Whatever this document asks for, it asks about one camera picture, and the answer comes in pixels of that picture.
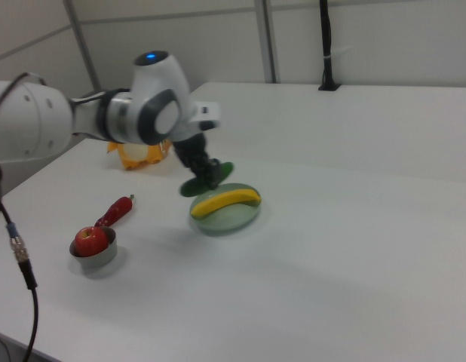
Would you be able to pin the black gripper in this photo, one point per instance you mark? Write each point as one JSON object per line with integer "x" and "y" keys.
{"x": 191, "y": 151}

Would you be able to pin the green cucumber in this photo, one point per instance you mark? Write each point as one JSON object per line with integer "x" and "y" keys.
{"x": 226, "y": 170}

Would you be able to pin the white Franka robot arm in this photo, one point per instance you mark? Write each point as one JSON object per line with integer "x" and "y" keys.
{"x": 157, "y": 113}

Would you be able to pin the small grey bowl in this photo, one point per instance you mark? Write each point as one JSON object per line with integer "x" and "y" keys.
{"x": 101, "y": 256}

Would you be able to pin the yellow banana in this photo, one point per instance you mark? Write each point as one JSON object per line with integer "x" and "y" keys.
{"x": 225, "y": 199}

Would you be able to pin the pale green plate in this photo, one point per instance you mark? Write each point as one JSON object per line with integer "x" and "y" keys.
{"x": 227, "y": 220}

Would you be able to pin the orange plush toy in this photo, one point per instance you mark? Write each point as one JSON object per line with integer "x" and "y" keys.
{"x": 137, "y": 156}

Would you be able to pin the red chili pepper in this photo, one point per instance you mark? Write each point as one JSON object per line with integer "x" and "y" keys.
{"x": 116, "y": 211}

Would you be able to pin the red apple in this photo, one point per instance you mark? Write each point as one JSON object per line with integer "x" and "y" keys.
{"x": 90, "y": 241}

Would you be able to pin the black camera stand pole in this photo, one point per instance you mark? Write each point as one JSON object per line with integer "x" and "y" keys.
{"x": 327, "y": 45}

